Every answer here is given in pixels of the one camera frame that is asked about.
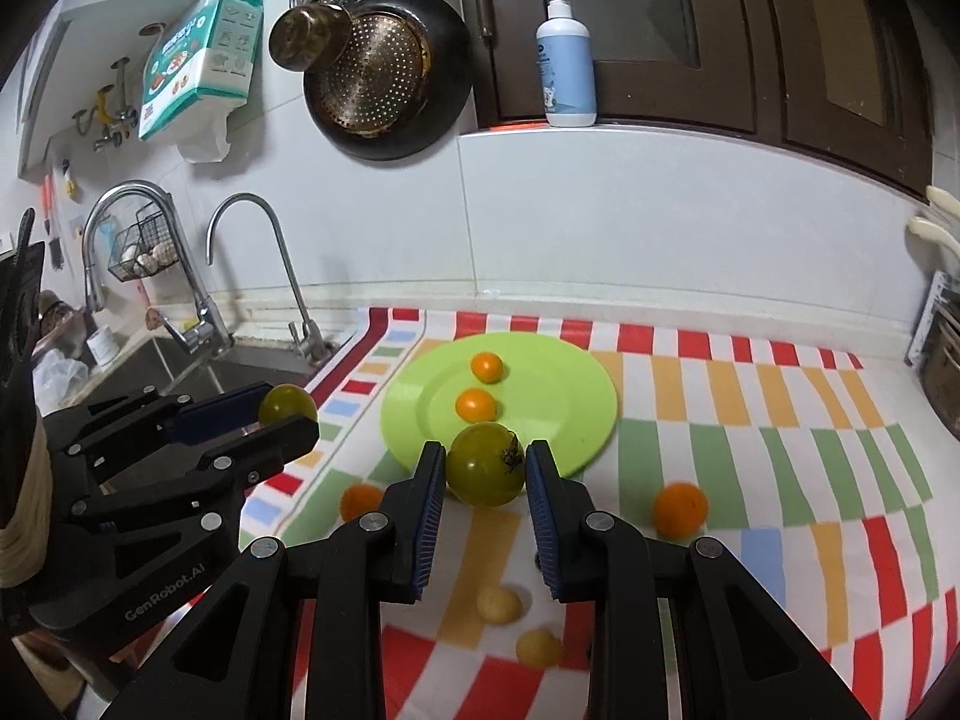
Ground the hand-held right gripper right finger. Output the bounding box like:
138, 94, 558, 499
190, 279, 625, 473
524, 440, 875, 720

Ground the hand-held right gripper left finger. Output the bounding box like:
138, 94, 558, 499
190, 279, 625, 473
101, 440, 449, 720

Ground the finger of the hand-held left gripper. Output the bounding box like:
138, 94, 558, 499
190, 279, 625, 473
66, 414, 322, 542
41, 381, 277, 460

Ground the small green tomato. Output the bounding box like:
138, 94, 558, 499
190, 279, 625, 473
259, 383, 320, 426

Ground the large green tomato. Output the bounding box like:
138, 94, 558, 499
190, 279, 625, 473
446, 422, 527, 507

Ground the green plate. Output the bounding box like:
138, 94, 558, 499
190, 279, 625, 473
379, 332, 619, 481

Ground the steel sink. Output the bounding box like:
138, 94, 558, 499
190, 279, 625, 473
45, 334, 331, 421

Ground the small yellow fruit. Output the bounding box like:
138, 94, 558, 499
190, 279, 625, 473
515, 629, 564, 667
477, 587, 523, 626

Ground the clear plastic bag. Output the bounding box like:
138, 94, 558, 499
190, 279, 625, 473
34, 358, 91, 398

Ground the dark cloth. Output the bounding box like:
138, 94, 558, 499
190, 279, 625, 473
0, 208, 47, 428

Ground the chrome gooseneck faucet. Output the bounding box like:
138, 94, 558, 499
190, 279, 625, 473
206, 193, 331, 361

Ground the striped colourful table cloth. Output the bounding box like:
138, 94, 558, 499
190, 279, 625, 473
240, 306, 960, 720

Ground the chrome pull-down faucet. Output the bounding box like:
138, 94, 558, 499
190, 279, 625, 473
81, 180, 233, 355

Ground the green tissue pack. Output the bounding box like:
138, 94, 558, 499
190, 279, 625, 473
138, 0, 267, 164

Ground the black frying pan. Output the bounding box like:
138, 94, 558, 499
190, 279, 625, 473
303, 0, 473, 162

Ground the small copper saucepan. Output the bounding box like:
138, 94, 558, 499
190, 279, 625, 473
269, 0, 353, 71

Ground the metal utensil rack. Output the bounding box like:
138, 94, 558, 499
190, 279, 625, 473
906, 270, 960, 440

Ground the white pump bottle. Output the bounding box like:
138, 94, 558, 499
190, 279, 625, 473
535, 0, 598, 128

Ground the black wire basket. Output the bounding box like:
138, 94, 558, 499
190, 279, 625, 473
107, 206, 183, 282

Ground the wall tap with yellow handle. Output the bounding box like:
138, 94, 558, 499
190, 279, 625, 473
73, 60, 140, 153

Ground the dark brown window frame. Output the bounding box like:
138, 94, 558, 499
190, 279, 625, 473
454, 0, 946, 200

